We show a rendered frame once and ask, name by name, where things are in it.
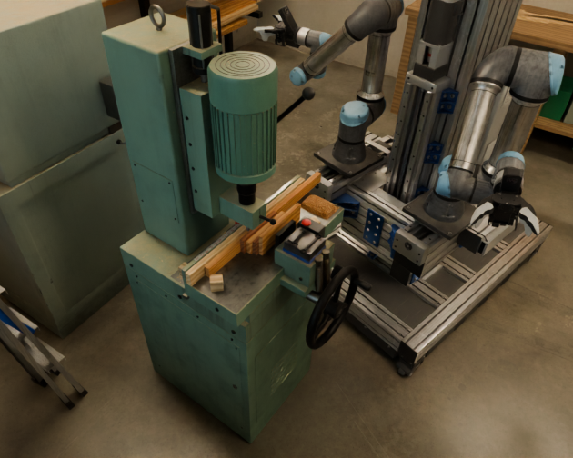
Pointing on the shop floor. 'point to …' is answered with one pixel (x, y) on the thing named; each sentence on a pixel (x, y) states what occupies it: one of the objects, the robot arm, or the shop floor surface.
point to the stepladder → (2, 321)
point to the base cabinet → (225, 356)
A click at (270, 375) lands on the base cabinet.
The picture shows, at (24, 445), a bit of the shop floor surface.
